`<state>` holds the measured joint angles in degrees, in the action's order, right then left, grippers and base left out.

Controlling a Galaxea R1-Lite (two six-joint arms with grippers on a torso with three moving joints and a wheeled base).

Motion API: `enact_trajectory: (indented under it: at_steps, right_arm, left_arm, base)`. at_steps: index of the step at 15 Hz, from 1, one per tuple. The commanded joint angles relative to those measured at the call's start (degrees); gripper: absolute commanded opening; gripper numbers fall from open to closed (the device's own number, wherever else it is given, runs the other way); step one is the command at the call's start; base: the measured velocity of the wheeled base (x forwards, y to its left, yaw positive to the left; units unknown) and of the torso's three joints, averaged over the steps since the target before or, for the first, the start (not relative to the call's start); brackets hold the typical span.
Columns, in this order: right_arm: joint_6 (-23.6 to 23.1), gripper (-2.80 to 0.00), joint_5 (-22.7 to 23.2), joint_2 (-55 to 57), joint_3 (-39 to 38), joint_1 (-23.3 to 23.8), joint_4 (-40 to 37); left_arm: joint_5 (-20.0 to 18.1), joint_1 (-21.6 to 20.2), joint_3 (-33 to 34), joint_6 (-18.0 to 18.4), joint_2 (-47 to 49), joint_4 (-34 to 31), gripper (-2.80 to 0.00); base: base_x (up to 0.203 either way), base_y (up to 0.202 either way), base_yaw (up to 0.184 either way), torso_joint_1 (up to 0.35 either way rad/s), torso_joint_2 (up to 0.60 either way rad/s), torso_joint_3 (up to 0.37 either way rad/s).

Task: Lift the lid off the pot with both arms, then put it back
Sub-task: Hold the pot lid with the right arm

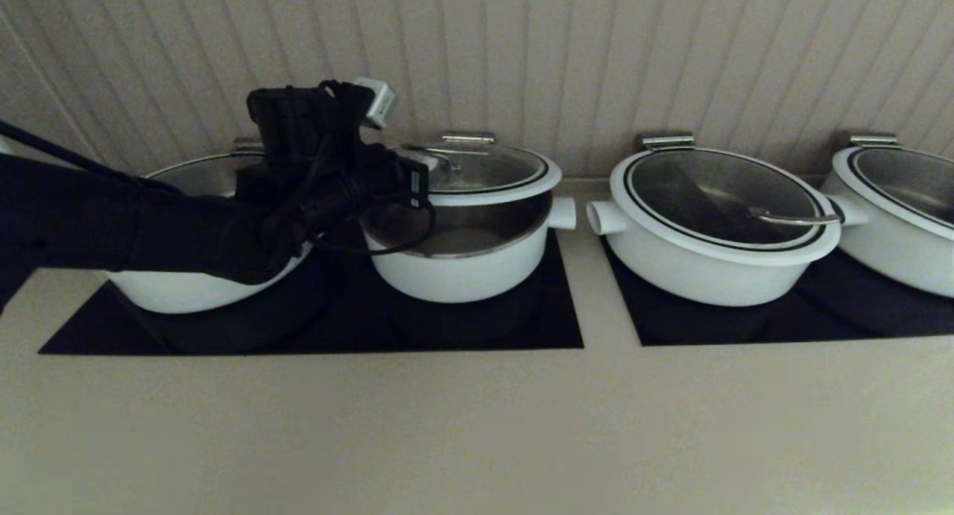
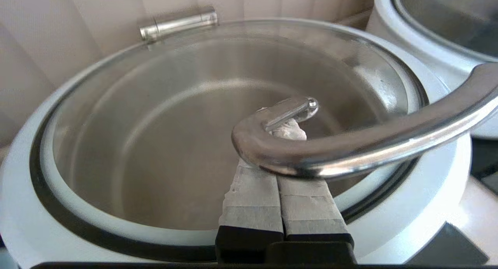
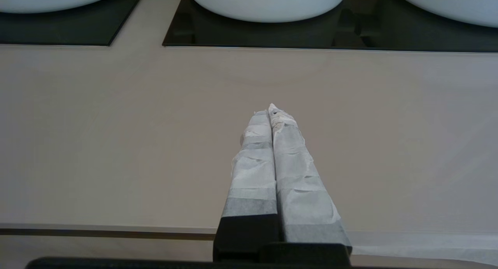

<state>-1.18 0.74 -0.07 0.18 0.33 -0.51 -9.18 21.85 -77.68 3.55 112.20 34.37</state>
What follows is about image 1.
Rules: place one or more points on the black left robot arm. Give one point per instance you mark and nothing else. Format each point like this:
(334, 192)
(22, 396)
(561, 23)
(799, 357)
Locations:
(112, 217)

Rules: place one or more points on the black glass cooktop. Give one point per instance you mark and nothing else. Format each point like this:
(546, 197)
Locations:
(447, 329)
(820, 321)

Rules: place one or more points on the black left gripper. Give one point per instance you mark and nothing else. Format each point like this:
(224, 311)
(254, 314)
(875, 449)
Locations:
(373, 191)

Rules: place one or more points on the white round pot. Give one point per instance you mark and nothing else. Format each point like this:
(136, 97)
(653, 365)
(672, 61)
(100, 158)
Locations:
(894, 254)
(179, 295)
(693, 280)
(462, 276)

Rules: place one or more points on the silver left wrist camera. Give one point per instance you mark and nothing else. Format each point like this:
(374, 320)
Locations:
(376, 103)

